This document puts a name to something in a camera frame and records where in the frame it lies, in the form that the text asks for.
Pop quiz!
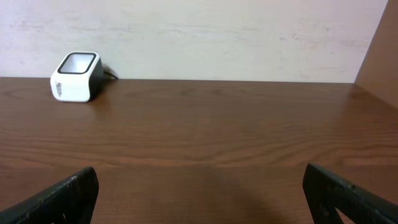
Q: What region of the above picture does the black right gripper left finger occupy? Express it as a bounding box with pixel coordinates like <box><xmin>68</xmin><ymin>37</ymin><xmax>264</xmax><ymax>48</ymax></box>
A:
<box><xmin>1</xmin><ymin>167</ymin><xmax>99</xmax><ymax>224</ymax></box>

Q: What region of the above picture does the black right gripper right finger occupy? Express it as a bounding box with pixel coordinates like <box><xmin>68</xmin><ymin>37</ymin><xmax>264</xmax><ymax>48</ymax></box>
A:
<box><xmin>302</xmin><ymin>163</ymin><xmax>397</xmax><ymax>224</ymax></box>

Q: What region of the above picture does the white barcode scanner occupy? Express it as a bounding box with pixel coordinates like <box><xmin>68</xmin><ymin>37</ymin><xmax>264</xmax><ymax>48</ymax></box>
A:
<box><xmin>50</xmin><ymin>52</ymin><xmax>104</xmax><ymax>102</ymax></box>

